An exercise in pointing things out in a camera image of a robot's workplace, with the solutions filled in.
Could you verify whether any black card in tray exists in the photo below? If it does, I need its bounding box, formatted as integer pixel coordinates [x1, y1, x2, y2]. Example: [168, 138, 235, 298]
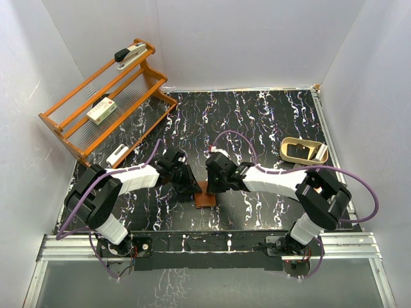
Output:
[286, 144, 310, 160]

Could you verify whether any beige oval tray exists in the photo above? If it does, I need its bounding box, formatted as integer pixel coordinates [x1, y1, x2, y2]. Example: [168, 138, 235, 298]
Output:
[280, 137, 329, 166]

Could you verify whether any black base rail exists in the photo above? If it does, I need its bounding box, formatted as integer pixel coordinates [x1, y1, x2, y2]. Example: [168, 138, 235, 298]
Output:
[96, 229, 325, 272]

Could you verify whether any white staples box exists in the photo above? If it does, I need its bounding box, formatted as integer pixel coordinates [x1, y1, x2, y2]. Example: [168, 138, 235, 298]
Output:
[87, 98, 117, 125]

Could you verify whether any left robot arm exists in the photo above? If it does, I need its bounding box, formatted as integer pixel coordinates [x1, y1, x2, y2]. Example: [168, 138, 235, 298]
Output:
[64, 147, 202, 256]

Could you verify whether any black and beige stapler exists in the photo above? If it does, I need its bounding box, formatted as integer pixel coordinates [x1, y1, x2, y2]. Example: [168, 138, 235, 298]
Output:
[114, 42, 148, 70]

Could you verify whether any silver card in tray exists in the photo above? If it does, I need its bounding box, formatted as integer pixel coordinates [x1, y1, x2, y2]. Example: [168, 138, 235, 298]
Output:
[311, 144, 328, 162]

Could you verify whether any brown leather card holder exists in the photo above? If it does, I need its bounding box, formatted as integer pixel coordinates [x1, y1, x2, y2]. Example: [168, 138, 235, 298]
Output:
[194, 181, 216, 209]

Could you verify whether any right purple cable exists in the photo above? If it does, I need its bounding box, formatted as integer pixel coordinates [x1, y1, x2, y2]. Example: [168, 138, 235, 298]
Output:
[208, 130, 380, 280]

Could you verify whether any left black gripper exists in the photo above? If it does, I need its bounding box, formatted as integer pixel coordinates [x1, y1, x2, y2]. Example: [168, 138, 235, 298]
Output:
[170, 162, 202, 194]

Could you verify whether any small white box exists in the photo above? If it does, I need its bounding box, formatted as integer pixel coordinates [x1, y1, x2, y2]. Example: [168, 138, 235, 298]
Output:
[106, 144, 129, 167]

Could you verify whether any orange wooden shelf rack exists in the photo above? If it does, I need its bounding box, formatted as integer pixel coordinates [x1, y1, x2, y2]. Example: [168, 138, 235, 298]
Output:
[39, 38, 177, 168]

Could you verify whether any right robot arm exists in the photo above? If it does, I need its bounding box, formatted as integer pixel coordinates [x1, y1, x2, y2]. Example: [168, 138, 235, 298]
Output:
[205, 152, 352, 255]

